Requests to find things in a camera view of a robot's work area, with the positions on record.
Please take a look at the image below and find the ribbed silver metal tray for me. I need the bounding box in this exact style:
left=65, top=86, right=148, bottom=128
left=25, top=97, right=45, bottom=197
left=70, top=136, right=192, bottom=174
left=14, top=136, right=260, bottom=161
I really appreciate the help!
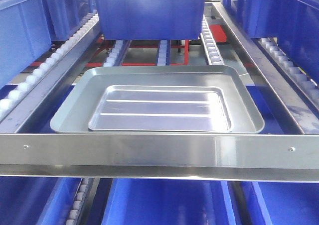
left=88, top=85, right=233, bottom=132

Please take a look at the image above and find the large grey flat tray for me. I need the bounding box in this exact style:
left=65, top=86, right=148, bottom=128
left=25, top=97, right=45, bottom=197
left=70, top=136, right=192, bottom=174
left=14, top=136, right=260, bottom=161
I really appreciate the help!
left=50, top=65, right=265, bottom=133

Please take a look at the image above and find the blue bin on right shelf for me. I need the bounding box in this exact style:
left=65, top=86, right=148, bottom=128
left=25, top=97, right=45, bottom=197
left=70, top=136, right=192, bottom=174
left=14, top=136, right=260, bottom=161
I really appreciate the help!
left=95, top=0, right=205, bottom=40

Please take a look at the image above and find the right shelf front bar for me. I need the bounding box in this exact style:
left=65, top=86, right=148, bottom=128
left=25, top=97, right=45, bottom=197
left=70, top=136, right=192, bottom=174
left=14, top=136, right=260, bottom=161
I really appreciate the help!
left=0, top=132, right=319, bottom=182

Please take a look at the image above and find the right shelf left roller track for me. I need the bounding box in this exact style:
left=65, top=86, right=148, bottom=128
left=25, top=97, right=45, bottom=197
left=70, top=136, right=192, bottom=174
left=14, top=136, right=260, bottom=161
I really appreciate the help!
left=0, top=13, right=99, bottom=119

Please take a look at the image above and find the shelf roller track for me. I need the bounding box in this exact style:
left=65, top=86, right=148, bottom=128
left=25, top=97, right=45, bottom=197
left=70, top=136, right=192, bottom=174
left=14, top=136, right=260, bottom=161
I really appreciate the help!
left=0, top=13, right=99, bottom=119
left=258, top=38, right=319, bottom=107

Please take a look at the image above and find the blue bin below centre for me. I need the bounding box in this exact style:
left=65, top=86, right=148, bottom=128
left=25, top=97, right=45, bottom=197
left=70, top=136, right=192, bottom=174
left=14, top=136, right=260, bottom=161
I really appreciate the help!
left=102, top=179, right=240, bottom=225

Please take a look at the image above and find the blue bin below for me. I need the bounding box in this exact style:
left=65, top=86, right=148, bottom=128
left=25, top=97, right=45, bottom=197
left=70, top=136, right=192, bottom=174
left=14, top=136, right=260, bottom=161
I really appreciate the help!
left=241, top=182, right=319, bottom=225
left=0, top=176, right=81, bottom=225
left=102, top=179, right=240, bottom=225

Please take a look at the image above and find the blue bin left lane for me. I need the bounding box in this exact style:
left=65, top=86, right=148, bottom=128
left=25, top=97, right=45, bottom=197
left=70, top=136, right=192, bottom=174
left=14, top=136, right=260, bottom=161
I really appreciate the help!
left=0, top=0, right=51, bottom=87

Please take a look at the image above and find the blue bin lane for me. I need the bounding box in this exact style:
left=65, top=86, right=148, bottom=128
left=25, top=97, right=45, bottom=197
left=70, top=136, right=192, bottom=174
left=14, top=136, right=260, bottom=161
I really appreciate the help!
left=0, top=0, right=51, bottom=87
left=222, top=0, right=319, bottom=81

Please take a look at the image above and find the blue bin below right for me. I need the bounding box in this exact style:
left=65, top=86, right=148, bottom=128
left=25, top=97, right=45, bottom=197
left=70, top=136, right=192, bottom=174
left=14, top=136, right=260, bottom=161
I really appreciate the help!
left=241, top=182, right=319, bottom=225

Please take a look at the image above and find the blue bin right lane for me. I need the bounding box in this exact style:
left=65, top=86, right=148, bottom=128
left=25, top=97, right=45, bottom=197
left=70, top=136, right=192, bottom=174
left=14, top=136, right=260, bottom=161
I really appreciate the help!
left=222, top=0, right=319, bottom=81

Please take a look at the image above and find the blue bin below left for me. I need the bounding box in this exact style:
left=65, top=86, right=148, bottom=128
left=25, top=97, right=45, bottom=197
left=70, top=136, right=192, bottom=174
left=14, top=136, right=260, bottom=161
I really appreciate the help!
left=0, top=176, right=81, bottom=225

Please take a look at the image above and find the red metal floor frame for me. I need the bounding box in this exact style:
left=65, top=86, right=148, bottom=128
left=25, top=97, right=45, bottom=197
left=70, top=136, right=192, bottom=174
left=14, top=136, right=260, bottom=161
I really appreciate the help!
left=23, top=25, right=227, bottom=73

